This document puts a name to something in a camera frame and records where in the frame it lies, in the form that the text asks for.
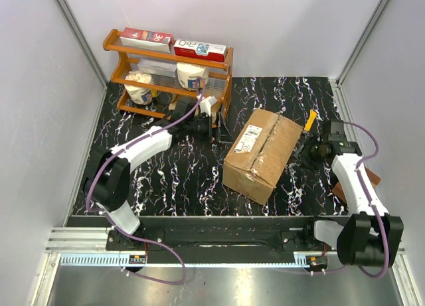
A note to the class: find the tan carton left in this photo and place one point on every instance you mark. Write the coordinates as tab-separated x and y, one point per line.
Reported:
173	102

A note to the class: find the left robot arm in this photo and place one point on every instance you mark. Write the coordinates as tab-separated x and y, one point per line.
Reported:
107	179

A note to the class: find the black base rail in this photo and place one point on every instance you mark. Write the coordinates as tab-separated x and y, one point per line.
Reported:
244	242

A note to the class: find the grey flat box on shelf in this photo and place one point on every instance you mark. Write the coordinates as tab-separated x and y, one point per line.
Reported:
157	67

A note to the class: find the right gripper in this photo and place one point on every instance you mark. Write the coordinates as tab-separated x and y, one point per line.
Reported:
305	159

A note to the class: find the red toothpaste box left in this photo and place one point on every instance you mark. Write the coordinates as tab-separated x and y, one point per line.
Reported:
149	40

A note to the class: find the yellow utility knife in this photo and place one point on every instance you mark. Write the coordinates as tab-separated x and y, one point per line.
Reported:
310	121

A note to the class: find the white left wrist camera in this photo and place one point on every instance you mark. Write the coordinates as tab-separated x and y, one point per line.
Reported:
206	104

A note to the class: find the brown sponge pack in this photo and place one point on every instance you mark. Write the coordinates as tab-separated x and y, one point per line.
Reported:
338	191

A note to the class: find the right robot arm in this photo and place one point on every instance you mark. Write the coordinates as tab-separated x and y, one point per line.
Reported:
371	236

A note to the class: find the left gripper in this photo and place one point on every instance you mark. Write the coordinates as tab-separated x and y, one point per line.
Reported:
220	133

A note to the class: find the white cup middle shelf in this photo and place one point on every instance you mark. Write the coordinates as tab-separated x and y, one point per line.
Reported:
191	75

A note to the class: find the orange wooden shelf rack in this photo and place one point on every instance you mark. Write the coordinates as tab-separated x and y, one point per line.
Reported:
219	84

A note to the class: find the red white toothpaste box right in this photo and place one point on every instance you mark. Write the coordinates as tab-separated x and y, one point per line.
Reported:
200	50

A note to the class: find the white cup lower left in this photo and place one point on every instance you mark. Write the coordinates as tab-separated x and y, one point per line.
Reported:
140	95

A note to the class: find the brown cardboard express box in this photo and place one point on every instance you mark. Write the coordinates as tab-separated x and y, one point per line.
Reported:
258	157

